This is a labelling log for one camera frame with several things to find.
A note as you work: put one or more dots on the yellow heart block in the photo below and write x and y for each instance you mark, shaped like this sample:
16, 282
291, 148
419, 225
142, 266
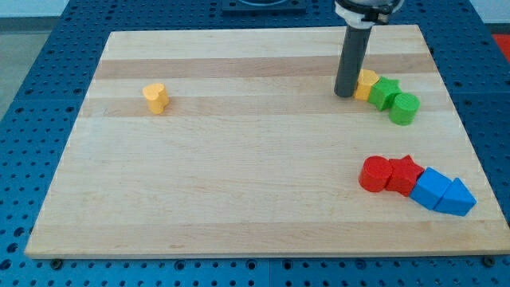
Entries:
156, 97

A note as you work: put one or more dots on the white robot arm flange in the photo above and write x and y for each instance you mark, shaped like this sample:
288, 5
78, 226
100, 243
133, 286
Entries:
363, 14

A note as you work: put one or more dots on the wooden board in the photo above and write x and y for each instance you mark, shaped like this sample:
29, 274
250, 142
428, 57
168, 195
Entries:
255, 156

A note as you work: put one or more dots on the red cylinder block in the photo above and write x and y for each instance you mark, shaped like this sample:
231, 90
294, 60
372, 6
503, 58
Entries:
375, 173

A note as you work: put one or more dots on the yellow hexagon block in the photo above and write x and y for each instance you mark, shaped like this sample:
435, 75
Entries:
367, 79

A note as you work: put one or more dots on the green star block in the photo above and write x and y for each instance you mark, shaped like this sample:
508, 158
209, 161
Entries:
383, 92

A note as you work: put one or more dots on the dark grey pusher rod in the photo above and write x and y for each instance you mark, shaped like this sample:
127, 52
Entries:
351, 60

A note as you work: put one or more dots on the red star block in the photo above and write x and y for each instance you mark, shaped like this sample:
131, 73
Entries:
404, 176

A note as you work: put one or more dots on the green cylinder block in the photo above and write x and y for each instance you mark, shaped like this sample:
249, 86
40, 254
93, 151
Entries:
404, 109

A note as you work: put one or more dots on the blue cube block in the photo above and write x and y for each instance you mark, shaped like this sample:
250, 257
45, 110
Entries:
430, 188

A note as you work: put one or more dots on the blue triangle block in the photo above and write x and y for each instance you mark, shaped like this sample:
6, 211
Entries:
457, 199

